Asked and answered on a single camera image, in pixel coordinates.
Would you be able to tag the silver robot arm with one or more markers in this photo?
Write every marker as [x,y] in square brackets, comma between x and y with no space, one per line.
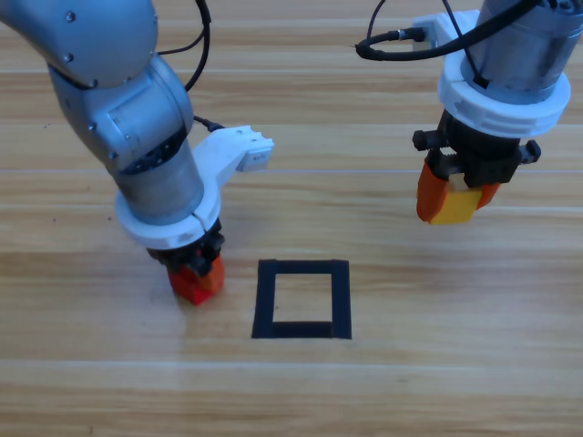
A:
[524,45]
[114,45]

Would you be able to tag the black tape square outline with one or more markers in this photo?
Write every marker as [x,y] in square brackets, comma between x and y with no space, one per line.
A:
[266,300]

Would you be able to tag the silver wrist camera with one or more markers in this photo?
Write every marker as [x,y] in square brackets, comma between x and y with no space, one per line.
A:
[255,159]

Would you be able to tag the yellow wooden cube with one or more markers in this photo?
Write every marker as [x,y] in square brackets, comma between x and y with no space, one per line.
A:
[457,207]

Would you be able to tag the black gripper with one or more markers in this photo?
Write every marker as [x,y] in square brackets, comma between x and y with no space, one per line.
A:
[191,257]
[483,157]

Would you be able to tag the red wooden cube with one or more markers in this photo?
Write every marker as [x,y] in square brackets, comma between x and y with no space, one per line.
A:
[199,297]

